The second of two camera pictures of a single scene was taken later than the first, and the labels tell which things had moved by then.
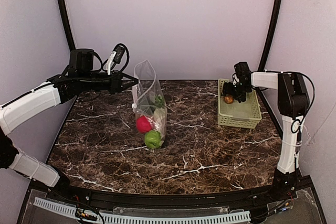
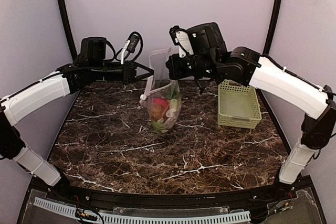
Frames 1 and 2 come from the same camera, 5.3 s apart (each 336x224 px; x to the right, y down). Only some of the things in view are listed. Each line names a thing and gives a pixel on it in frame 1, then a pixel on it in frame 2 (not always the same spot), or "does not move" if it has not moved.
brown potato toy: (228, 99) to (156, 111)
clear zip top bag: (149, 105) to (161, 95)
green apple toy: (153, 139) to (159, 126)
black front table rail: (94, 195) does not move
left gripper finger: (128, 76) to (137, 64)
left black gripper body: (118, 82) to (129, 72)
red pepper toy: (143, 124) to (161, 102)
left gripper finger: (125, 84) to (142, 77)
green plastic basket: (245, 114) does not move
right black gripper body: (237, 92) to (172, 66)
